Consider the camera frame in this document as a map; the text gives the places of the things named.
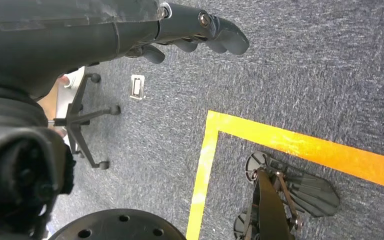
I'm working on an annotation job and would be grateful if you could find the black perforated disc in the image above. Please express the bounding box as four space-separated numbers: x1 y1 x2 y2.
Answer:
47 208 188 240

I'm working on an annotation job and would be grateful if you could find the black footed stand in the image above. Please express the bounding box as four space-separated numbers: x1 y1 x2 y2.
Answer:
233 150 341 240

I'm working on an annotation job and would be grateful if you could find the floor socket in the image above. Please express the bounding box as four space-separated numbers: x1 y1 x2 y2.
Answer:
129 74 146 101

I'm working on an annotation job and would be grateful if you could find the black office chair base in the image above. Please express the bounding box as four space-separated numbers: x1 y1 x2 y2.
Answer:
47 72 122 171

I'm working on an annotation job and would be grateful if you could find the yellow floor tape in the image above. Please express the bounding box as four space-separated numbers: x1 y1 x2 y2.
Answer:
185 110 384 240

